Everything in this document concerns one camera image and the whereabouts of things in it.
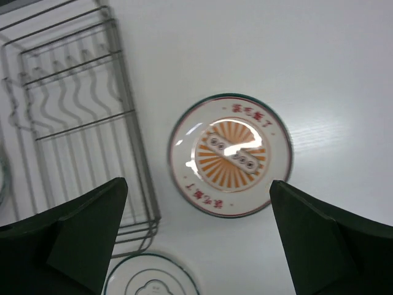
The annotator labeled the orange sunburst plate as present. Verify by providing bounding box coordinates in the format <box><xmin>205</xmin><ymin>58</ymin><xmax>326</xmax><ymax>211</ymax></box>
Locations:
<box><xmin>167</xmin><ymin>93</ymin><xmax>294</xmax><ymax>219</ymax></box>

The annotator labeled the grey wire dish rack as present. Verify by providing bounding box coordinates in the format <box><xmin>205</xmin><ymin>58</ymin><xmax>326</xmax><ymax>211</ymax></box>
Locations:
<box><xmin>1</xmin><ymin>1</ymin><xmax>160</xmax><ymax>258</ymax></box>

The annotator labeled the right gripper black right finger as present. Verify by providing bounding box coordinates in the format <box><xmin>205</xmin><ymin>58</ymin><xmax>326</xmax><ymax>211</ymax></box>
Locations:
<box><xmin>270</xmin><ymin>180</ymin><xmax>392</xmax><ymax>294</ymax></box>

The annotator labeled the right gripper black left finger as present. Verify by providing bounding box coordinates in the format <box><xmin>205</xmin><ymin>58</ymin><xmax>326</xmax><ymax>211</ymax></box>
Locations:
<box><xmin>1</xmin><ymin>177</ymin><xmax>128</xmax><ymax>294</ymax></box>

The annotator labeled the white plate green rim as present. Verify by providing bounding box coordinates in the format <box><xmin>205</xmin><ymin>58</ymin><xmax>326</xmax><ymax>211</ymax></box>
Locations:
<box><xmin>103</xmin><ymin>253</ymin><xmax>202</xmax><ymax>295</ymax></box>

